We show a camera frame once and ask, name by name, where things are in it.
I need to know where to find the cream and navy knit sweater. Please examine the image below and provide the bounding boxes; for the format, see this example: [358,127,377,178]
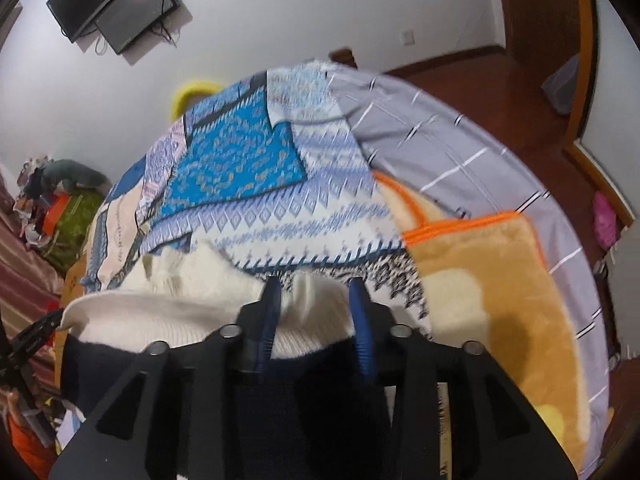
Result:
[61,245,413,479]

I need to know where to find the striped maroon curtain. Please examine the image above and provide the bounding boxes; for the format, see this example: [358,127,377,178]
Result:
[0,179,63,338]

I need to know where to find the green patterned storage bag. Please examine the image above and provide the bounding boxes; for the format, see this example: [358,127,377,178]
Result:
[40,190,103,274]

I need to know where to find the orange box on pile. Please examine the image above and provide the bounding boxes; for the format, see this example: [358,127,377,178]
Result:
[42,193,70,236]

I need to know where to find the orange plush blanket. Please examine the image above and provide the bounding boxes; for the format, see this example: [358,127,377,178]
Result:
[374,172,590,468]

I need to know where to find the grey striped bed sheet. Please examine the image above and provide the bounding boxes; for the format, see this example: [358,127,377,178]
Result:
[328,64,608,479]

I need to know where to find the pink plastic slipper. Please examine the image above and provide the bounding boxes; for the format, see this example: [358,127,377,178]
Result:
[592,192,618,252]

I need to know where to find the blue patchwork bed cover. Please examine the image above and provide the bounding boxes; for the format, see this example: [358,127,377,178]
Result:
[82,61,428,330]

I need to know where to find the yellow curved foam tube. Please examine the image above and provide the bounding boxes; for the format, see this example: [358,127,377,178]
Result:
[170,80,224,122]

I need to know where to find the small black monitor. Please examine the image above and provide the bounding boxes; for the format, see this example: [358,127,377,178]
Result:
[96,0,180,54]

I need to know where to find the wooden bed post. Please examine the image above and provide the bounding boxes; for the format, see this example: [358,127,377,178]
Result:
[329,48,358,68]

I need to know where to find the white wall socket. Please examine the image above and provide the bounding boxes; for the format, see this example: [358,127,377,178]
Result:
[400,29,416,47]

